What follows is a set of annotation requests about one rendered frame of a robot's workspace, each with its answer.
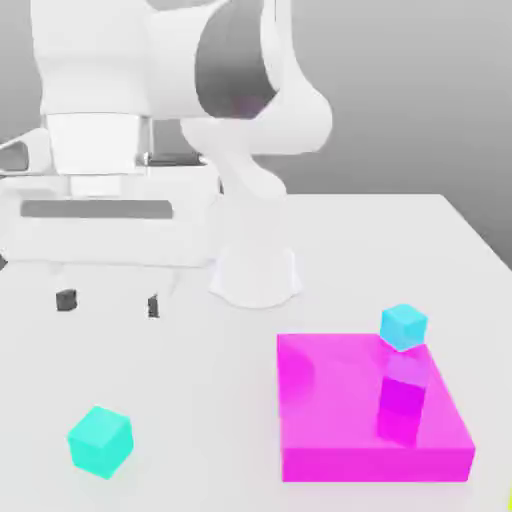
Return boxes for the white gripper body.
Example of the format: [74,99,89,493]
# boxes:
[0,164,221,268]

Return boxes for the small turquoise cube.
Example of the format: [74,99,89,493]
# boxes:
[66,404,135,481]

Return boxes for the small light blue cube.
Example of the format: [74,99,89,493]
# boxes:
[378,302,430,354]

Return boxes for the small magenta cube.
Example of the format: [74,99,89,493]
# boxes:
[376,352,432,431]

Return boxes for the large magenta box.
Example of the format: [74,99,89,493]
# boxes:
[276,332,477,484]

